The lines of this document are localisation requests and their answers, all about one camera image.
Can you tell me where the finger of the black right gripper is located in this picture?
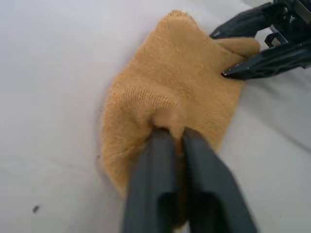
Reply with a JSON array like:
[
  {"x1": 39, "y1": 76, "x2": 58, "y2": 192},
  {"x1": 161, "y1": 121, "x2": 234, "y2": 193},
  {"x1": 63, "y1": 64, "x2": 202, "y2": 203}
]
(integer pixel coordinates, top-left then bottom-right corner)
[
  {"x1": 222, "y1": 40, "x2": 311, "y2": 80},
  {"x1": 209, "y1": 2, "x2": 289, "y2": 39}
]

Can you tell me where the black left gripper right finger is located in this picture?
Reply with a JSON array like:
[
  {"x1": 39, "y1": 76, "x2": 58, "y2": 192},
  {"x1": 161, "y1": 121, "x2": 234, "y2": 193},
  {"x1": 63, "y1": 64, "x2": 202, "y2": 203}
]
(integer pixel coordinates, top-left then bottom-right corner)
[{"x1": 182, "y1": 128, "x2": 259, "y2": 233}]

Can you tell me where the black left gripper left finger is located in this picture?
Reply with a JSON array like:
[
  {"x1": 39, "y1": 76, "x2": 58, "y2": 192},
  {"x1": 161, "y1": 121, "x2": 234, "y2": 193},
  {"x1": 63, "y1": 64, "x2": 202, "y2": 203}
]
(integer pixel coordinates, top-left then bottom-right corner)
[{"x1": 121, "y1": 128, "x2": 182, "y2": 233}]

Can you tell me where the tan knitted sock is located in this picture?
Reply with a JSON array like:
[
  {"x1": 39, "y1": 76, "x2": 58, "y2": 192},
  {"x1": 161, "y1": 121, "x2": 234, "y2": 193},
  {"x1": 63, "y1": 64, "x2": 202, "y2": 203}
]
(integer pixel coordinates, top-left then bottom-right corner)
[{"x1": 98, "y1": 9, "x2": 262, "y2": 229}]

